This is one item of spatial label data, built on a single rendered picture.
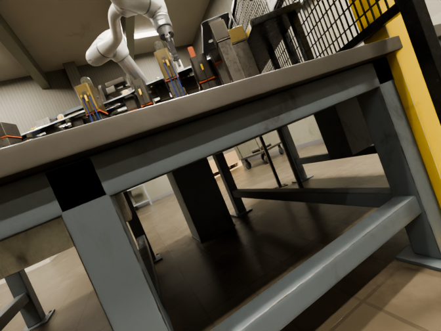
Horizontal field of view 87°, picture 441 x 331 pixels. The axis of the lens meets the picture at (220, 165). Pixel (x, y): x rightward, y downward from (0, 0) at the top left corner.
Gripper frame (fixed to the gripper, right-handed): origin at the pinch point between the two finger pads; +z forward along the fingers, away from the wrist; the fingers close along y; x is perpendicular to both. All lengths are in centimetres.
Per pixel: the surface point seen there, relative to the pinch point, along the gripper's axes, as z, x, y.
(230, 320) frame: 82, -14, 69
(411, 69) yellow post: 46, 61, 53
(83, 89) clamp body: 2.8, -40.2, 22.0
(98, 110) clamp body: 12.6, -38.1, 21.6
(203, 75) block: 15.5, 6.4, 23.4
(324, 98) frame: 45, 29, 59
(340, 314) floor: 105, 14, 53
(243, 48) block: 8.8, 28.4, 16.5
